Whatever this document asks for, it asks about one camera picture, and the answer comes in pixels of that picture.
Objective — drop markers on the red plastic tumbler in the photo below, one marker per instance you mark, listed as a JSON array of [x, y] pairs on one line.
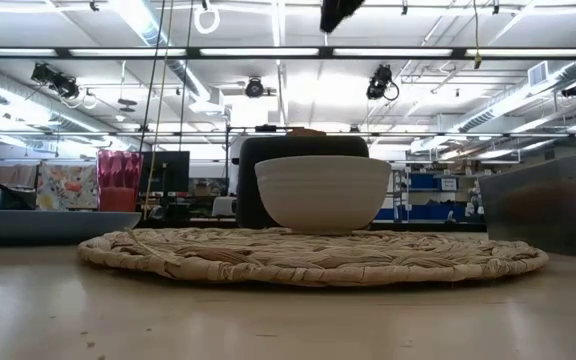
[[118, 180]]

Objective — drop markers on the brown toast slice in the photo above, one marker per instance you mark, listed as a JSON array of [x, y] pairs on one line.
[[307, 132]]

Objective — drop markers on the black ceiling spotlight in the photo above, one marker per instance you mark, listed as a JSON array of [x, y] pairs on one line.
[[254, 88], [379, 82], [55, 80]]

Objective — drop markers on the grey translucent plastic container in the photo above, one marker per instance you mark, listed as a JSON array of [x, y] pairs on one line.
[[518, 210]]

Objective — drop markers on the black two-slot toaster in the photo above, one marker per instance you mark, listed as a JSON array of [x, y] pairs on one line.
[[248, 190]]

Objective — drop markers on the blue plate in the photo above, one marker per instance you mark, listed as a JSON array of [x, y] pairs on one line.
[[43, 226]]

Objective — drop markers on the round woven straw placemat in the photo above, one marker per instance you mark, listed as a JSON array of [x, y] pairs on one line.
[[318, 260]]

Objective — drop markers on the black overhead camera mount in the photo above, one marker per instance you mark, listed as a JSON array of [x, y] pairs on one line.
[[338, 12]]

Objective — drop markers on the black computer monitor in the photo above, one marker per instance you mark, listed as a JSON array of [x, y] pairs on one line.
[[168, 172]]

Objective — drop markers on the floral patterned cloth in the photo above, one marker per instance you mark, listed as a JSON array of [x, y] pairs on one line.
[[65, 187]]

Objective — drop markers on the blue storage bins shelf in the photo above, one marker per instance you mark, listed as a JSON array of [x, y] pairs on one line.
[[428, 210]]

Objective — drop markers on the white ceramic bowl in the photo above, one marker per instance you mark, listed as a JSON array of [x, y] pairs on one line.
[[323, 195]]

